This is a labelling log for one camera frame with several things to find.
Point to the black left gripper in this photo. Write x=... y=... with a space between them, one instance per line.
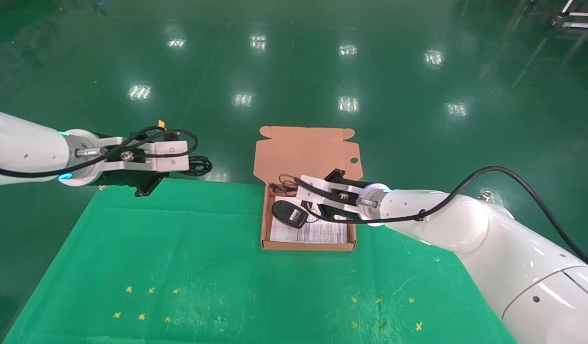
x=126 y=179

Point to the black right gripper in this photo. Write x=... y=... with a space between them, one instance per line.
x=349 y=203

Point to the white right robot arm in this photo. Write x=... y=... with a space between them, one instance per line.
x=490 y=239

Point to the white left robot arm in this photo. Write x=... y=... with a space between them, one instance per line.
x=26 y=148

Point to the open brown cardboard box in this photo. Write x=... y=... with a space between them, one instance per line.
x=306 y=153

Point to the white printed instruction sheet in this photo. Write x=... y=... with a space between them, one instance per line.
x=332 y=234

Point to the green table mat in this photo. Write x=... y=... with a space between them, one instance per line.
x=203 y=267

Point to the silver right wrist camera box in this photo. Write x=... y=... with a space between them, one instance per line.
x=322 y=191

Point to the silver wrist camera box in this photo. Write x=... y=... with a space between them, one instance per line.
x=322 y=191
x=169 y=157

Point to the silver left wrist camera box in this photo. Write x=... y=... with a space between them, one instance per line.
x=169 y=157

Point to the white wheeled cart frame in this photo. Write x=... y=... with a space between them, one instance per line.
x=578 y=19

